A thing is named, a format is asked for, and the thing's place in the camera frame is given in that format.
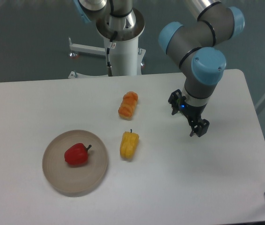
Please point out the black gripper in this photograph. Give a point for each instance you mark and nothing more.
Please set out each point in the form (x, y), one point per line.
(198, 125)

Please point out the red bell pepper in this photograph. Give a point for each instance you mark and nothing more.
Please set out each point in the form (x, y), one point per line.
(77, 154)

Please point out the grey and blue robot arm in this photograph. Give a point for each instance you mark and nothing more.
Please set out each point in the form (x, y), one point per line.
(192, 49)

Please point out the orange bell pepper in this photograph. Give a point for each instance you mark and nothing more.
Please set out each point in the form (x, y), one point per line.
(128, 105)

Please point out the yellow bell pepper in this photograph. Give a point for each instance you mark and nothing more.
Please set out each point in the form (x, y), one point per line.
(129, 143)

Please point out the beige round plate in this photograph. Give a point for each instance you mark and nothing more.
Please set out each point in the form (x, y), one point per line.
(75, 180)

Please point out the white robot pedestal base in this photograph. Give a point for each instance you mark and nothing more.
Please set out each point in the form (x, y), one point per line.
(121, 49)

